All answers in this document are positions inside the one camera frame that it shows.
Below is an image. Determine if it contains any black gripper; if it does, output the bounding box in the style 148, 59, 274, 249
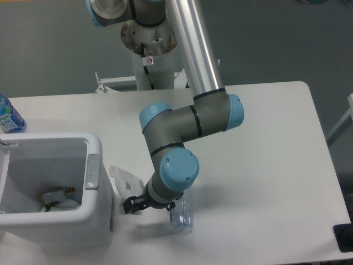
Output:
122, 193, 176, 214

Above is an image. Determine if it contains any white paper wrapper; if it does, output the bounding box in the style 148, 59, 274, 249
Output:
109, 165, 145, 214

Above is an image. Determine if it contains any clear plastic bottle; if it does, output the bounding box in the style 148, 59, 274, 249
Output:
169, 187, 194, 234

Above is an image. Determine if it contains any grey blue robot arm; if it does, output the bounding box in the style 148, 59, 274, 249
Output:
86, 1, 244, 214

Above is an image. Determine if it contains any trash inside the can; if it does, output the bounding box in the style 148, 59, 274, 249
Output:
40, 187, 81, 213

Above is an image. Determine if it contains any white plastic trash can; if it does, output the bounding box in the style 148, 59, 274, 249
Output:
1, 132, 114, 247

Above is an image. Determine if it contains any blue labelled water bottle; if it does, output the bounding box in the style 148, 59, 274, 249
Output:
1, 94, 26, 134

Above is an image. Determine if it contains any black clamp at table edge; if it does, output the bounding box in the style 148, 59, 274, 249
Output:
333, 223, 352, 253

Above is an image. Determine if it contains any white metal table bracket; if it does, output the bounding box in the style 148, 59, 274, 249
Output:
94, 59, 221, 94

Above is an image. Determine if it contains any black cable on pedestal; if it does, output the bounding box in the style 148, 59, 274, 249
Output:
140, 43, 156, 91

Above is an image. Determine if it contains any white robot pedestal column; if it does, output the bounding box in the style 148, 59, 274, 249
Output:
120, 20, 191, 91

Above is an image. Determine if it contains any white frame at right edge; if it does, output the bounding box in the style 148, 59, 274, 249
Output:
326, 93, 352, 147

